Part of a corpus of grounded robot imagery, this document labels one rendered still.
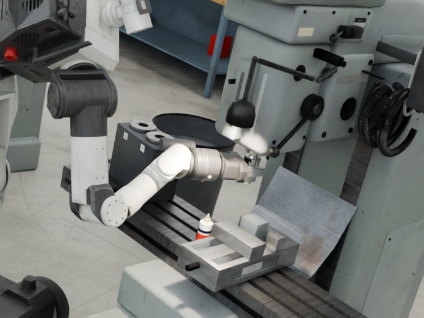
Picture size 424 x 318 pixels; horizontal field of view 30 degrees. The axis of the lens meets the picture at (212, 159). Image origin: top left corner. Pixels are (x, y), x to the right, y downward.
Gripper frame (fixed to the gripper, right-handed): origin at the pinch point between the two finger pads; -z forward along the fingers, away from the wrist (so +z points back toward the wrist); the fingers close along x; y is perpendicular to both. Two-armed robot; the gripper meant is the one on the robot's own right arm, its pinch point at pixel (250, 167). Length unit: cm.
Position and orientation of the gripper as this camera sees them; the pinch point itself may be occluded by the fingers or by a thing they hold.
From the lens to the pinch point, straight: 222.3
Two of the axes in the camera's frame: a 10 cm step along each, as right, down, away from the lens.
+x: -3.4, -4.1, 8.5
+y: -2.2, 9.1, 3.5
